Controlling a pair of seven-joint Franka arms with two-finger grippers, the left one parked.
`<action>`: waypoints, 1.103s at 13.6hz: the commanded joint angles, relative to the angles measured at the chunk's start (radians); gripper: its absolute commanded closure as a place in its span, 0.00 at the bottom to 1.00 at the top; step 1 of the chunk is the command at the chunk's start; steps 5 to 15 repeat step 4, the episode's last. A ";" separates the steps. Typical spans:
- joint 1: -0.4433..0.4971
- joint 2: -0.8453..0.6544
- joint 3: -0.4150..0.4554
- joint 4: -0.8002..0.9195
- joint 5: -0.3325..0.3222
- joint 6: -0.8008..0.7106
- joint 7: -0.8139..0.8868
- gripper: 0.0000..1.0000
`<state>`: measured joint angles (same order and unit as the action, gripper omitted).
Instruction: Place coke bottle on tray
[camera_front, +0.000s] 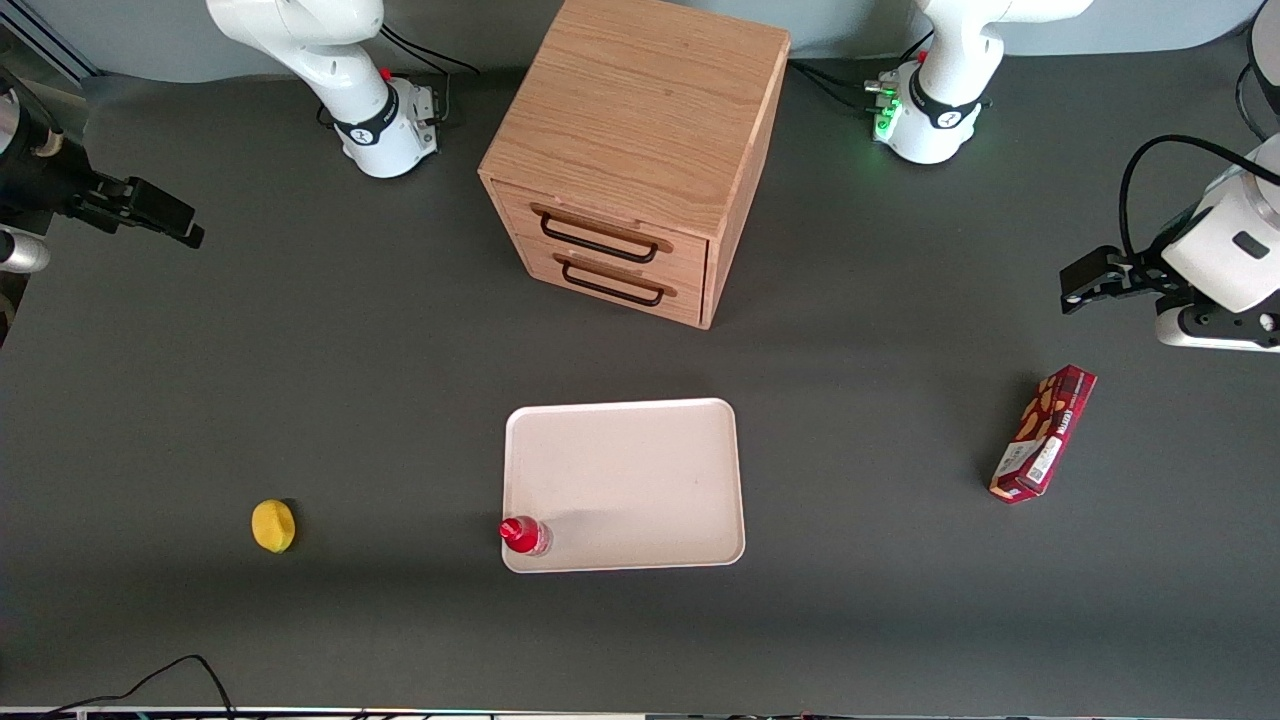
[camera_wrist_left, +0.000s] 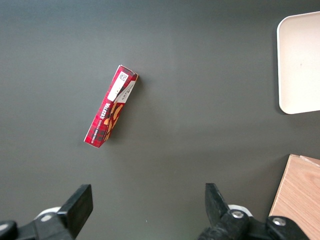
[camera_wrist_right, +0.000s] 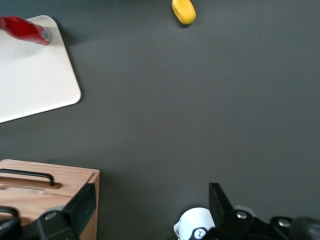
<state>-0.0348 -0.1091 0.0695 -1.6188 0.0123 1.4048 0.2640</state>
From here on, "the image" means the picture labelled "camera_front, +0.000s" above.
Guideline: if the black cable at table edge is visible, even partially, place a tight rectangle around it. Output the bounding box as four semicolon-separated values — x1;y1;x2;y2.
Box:
38;654;237;720

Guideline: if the red coke bottle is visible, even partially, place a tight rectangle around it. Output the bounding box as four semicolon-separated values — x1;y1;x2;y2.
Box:
498;515;553;558

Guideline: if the yellow lemon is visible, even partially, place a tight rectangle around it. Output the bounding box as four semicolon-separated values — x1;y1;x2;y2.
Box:
251;499;297;554

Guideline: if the black arm base cable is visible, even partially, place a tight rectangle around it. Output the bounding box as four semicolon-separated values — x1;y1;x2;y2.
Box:
788;28;935;113
378;22;482;121

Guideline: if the red snack box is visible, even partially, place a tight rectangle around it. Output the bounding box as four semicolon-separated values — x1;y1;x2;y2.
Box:
989;364;1098;505

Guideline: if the white rectangular tray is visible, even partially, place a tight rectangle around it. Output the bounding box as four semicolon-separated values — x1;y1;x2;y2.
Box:
501;397;748;575

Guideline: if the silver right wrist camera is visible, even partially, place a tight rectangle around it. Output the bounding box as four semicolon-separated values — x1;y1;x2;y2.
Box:
0;226;52;274

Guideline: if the aluminium frame profile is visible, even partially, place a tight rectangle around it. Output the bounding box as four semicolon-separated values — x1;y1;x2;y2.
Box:
0;0;99;89

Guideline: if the black right arm base cable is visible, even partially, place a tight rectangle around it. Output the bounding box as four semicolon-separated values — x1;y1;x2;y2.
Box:
378;22;482;121

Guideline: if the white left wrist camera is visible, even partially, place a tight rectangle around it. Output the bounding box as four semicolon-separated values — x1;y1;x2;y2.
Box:
1155;292;1280;354

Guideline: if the black left arm base cable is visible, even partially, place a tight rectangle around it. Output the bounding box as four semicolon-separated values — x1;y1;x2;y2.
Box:
788;28;935;113

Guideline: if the wooden drawer with long handle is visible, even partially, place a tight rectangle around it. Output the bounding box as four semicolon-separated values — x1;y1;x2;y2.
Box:
492;180;710;288

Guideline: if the wooden drawer cabinet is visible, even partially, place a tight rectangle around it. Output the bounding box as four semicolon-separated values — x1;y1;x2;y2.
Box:
478;0;792;331

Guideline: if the black looped gripper cable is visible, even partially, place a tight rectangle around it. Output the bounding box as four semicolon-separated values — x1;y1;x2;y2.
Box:
1118;134;1253;263

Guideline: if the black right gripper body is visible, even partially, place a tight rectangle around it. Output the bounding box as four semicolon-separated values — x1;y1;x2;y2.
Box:
0;62;123;223

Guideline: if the wooden drawer with short handle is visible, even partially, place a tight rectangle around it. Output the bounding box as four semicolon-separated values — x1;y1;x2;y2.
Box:
514;236;708;327

